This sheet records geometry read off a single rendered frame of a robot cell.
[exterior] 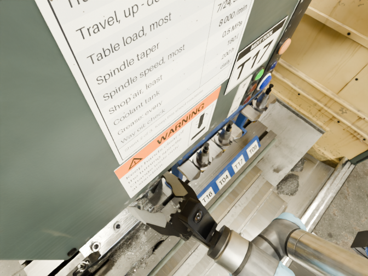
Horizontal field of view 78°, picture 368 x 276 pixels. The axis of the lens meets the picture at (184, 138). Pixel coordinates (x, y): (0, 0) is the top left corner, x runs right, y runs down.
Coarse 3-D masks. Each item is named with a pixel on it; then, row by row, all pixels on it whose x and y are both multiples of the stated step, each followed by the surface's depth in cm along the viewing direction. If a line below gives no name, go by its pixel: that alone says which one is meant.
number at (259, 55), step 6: (276, 36) 30; (270, 42) 30; (258, 48) 28; (264, 48) 30; (270, 48) 31; (252, 54) 28; (258, 54) 29; (264, 54) 31; (252, 60) 29; (258, 60) 31; (252, 66) 31; (246, 72) 31
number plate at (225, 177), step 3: (225, 171) 102; (225, 174) 102; (228, 174) 103; (222, 177) 101; (225, 177) 102; (228, 177) 104; (219, 180) 100; (222, 180) 102; (225, 180) 103; (228, 180) 104; (219, 183) 101; (222, 183) 102; (225, 183) 103; (219, 186) 101; (222, 186) 102
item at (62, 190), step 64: (0, 0) 7; (256, 0) 20; (0, 64) 8; (64, 64) 10; (0, 128) 10; (64, 128) 13; (0, 192) 13; (64, 192) 18; (0, 256) 17; (64, 256) 27
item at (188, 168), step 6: (186, 162) 75; (192, 162) 75; (180, 168) 74; (186, 168) 74; (192, 168) 74; (198, 168) 74; (186, 174) 73; (192, 174) 73; (198, 174) 73; (192, 180) 72
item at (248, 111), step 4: (248, 104) 88; (244, 108) 87; (248, 108) 87; (252, 108) 87; (240, 112) 86; (244, 112) 86; (248, 112) 86; (252, 112) 86; (256, 112) 86; (248, 116) 85; (252, 116) 85; (256, 116) 85; (252, 120) 85
